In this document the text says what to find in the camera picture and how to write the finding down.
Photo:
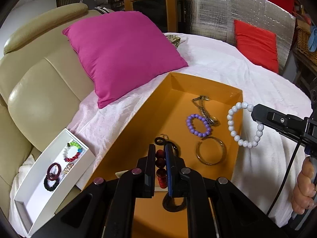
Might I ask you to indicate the magenta pillow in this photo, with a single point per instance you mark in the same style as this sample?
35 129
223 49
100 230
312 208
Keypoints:
121 51

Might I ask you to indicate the blue cloth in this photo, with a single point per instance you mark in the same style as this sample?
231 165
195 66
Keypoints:
312 41

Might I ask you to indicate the right hand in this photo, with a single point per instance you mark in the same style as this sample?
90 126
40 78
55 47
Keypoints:
304 190

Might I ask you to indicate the metal wristwatch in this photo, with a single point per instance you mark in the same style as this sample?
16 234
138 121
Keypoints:
199 102

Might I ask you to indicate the silver insulation sheet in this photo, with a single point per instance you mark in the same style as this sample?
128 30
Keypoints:
215 19

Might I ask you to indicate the white shallow box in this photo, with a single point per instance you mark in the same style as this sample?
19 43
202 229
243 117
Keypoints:
66 158

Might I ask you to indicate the patterned fabric pouch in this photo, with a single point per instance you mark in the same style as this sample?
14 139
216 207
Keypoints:
174 39

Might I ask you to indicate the wooden cabinet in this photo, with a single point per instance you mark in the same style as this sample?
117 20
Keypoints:
167 15

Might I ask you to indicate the beige leather headboard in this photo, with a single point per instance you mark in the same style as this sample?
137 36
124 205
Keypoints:
42 85

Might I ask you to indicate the wicker basket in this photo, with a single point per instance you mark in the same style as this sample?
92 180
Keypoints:
302 44

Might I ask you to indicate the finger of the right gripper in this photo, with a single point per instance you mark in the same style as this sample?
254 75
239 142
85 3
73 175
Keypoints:
269 117

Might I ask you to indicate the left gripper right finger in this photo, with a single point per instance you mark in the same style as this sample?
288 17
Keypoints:
187 190

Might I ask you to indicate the gold bangle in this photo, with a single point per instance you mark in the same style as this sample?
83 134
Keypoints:
210 151

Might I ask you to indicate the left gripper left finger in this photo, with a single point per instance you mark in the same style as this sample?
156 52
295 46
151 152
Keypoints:
136 183

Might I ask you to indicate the red pillow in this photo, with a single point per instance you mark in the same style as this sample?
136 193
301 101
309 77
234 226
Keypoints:
257 45

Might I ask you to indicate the orange cardboard box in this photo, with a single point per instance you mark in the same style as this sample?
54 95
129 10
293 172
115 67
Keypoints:
165 112

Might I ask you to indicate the black scrunchie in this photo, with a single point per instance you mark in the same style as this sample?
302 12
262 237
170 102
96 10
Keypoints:
51 185

